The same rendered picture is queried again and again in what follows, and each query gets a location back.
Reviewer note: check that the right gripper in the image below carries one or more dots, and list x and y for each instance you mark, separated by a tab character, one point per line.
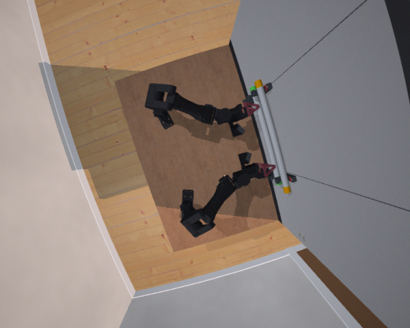
262	173

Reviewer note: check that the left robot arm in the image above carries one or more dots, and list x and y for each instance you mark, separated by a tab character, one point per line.
205	114

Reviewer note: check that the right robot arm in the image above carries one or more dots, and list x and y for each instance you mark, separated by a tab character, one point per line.
191	217

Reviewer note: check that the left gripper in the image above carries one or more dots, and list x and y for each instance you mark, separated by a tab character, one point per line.
239	108

